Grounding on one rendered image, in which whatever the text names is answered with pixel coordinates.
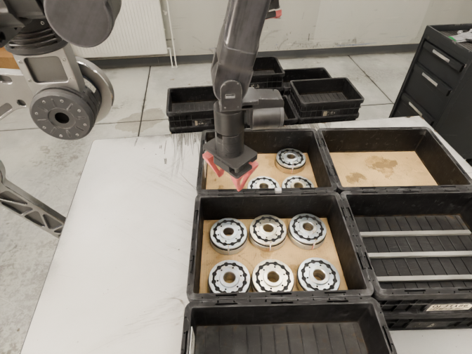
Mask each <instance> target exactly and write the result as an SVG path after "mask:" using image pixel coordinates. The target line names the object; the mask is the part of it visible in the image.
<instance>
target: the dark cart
mask: <svg viewBox="0 0 472 354"><path fill-rule="evenodd" d="M469 29H472V23H463V24H447V25H427V26H426V29H425V30H424V34H423V36H422V38H421V41H420V43H419V45H418V48H417V51H416V53H415V54H414V57H413V60H412V62H411V65H410V67H409V69H408V71H407V74H406V77H405V80H404V82H403V83H402V86H401V89H400V91H399V94H398V97H397V98H396V100H395V103H394V106H393V108H392V110H391V113H390V115H389V117H388V118H392V117H411V116H421V117H422V118H423V119H424V120H425V121H426V122H427V123H428V124H429V125H430V126H431V127H432V128H433V129H434V130H435V131H436V132H437V133H438V134H439V135H440V136H441V137H442V138H443V139H444V140H445V141H446V142H447V143H448V144H449V145H450V146H451V147H452V148H453V149H454V150H455V151H456V152H457V153H458V154H459V155H460V156H461V157H462V158H464V159H465V160H466V161H467V162H468V163H469V164H470V165H471V166H472V42H469V41H463V42H456V41H455V40H453V39H451V38H449V37H450V36H455V35H457V32H458V31H459V30H464V32H468V30H469Z"/></svg>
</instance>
